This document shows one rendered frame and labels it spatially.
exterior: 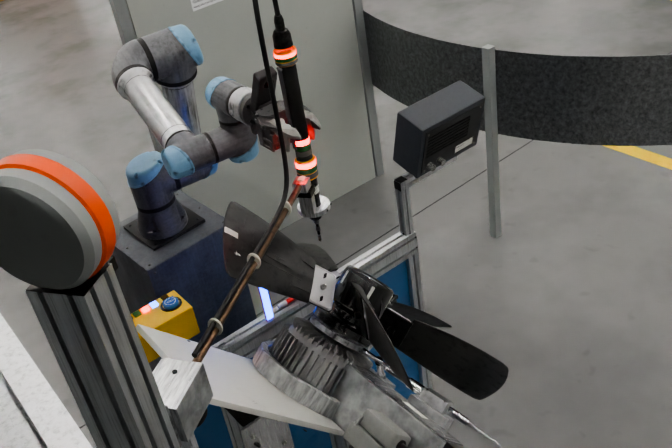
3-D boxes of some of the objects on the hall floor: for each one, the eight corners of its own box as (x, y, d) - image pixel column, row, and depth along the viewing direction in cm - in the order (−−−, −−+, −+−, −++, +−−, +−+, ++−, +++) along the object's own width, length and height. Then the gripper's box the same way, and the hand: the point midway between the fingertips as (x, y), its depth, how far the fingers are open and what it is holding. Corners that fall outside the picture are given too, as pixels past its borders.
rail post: (428, 425, 294) (408, 257, 251) (420, 419, 296) (400, 252, 254) (436, 419, 295) (418, 252, 253) (428, 413, 298) (409, 246, 256)
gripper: (279, 119, 178) (338, 149, 163) (236, 140, 172) (292, 172, 157) (272, 84, 173) (332, 111, 158) (227, 104, 168) (285, 134, 153)
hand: (306, 127), depth 157 cm, fingers closed on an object, 4 cm apart
